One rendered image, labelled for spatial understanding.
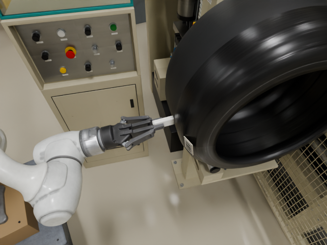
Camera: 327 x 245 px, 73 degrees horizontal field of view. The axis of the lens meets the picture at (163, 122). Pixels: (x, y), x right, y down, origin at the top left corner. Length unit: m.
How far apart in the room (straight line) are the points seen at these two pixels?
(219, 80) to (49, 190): 0.48
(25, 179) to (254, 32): 0.62
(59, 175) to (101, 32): 0.77
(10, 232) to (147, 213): 0.95
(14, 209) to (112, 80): 0.76
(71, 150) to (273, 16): 0.62
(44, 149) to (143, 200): 1.19
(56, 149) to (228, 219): 1.41
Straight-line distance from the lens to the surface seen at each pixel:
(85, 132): 0.72
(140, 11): 3.76
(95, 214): 1.86
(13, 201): 1.20
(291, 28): 0.57
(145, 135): 0.69
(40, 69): 1.34
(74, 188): 0.64
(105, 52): 1.25
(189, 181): 1.87
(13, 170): 0.63
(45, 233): 1.20
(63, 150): 0.70
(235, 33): 0.58
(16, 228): 1.14
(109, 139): 0.70
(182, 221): 1.78
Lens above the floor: 1.71
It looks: 51 degrees down
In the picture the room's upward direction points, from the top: straight up
